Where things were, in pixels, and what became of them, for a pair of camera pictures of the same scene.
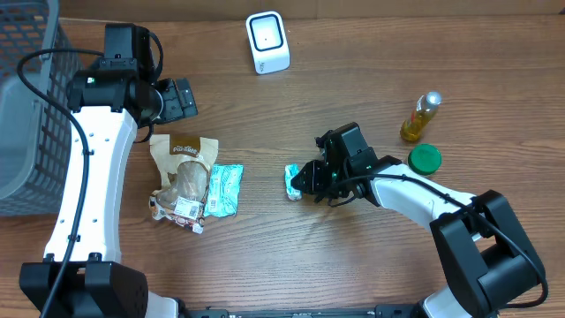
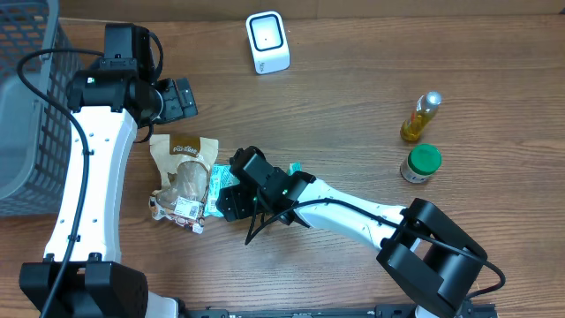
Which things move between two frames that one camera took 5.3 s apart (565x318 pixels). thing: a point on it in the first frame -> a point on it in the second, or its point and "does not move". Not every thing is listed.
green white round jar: (425, 159) does not move
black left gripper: (177, 101) does not move
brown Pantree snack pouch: (185, 162) does not move
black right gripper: (316, 170) -> (238, 202)
